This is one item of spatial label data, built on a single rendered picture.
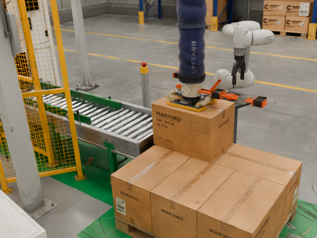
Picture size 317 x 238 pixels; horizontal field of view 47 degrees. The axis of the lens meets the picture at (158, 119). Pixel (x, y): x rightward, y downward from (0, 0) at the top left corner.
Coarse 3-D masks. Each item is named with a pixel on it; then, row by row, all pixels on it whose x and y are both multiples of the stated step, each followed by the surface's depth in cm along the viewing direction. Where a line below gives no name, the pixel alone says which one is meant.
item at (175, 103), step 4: (176, 100) 314; (168, 104) 311; (172, 104) 308; (176, 104) 306; (180, 104) 305; (184, 104) 304; (188, 104) 304; (192, 104) 300; (184, 108) 302; (188, 108) 300; (192, 108) 298; (196, 108) 296; (200, 108) 297; (204, 108) 298
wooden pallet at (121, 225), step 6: (294, 210) 310; (288, 216) 296; (294, 216) 316; (120, 222) 305; (126, 222) 300; (120, 228) 308; (126, 228) 303; (132, 228) 306; (138, 228) 293; (282, 228) 287; (132, 234) 302; (138, 234) 302; (144, 234) 302; (150, 234) 286
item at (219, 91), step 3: (213, 90) 294; (216, 90) 297; (219, 90) 297; (222, 90) 296; (213, 93) 291; (216, 93) 290; (219, 93) 290; (222, 93) 291; (213, 96) 292; (216, 96) 292; (219, 96) 290; (219, 99) 291
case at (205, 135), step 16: (176, 96) 329; (160, 112) 314; (176, 112) 303; (192, 112) 295; (208, 112) 294; (224, 112) 299; (160, 128) 321; (176, 128) 309; (192, 128) 298; (208, 128) 288; (224, 128) 306; (160, 144) 328; (176, 144) 316; (192, 144) 305; (208, 144) 294; (224, 144) 313; (208, 160) 300
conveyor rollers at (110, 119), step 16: (32, 96) 462; (48, 96) 460; (64, 96) 457; (80, 112) 411; (96, 112) 406; (112, 112) 403; (128, 112) 408; (112, 128) 366; (128, 128) 371; (144, 128) 364
